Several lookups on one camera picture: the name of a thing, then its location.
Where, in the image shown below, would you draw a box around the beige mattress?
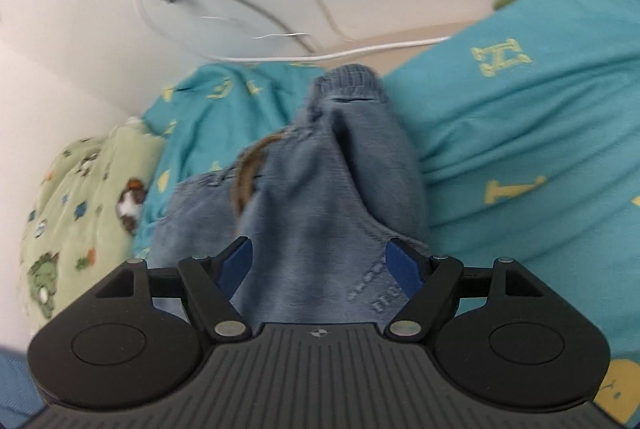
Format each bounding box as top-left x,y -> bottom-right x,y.
345,20 -> 473,72

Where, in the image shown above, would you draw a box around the green printed fleece blanket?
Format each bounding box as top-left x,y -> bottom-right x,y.
19,122 -> 166,322

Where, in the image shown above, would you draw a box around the blue denim jeans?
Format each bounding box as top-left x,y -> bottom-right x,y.
149,64 -> 432,325

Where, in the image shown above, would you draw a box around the teal printed bed sheet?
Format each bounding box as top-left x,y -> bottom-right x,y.
132,0 -> 640,427

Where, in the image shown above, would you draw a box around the white cable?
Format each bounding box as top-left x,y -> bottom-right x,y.
132,0 -> 453,62

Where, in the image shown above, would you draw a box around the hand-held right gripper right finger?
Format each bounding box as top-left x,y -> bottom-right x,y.
384,237 -> 543,342

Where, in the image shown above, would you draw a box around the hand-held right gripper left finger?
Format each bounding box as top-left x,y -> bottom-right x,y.
95,236 -> 253,342

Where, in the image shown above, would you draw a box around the grey cable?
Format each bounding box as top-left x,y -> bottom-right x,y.
200,0 -> 321,55

